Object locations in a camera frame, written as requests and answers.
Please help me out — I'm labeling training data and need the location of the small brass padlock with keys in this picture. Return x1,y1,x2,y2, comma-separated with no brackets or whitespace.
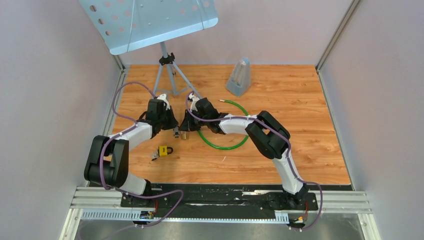
173,127,189,140

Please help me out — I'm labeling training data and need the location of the grey music stand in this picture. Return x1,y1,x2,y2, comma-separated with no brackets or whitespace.
79,0,219,96

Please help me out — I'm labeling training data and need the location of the green cable lock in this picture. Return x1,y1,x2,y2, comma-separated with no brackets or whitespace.
197,98,250,151

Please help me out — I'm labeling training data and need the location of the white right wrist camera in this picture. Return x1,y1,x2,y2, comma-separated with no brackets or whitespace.
187,93,200,105

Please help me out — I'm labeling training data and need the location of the blue translucent metronome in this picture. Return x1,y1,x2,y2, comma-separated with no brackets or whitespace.
225,57,251,97

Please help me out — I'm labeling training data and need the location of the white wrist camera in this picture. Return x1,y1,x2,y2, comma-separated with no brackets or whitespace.
187,93,200,105
156,93,171,110

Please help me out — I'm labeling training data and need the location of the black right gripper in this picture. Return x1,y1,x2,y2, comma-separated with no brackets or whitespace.
179,108,210,132

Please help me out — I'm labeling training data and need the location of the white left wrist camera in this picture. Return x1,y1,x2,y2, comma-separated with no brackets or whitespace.
156,93,171,110

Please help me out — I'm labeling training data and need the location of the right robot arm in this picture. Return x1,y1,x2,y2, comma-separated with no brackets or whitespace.
181,92,308,209

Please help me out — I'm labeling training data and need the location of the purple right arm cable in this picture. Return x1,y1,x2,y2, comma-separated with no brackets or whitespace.
184,91,324,232

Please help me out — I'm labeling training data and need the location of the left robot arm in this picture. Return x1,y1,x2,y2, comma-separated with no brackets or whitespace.
83,94,178,207

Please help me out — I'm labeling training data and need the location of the yellow padlock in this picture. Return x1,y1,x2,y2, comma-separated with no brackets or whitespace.
157,145,174,157

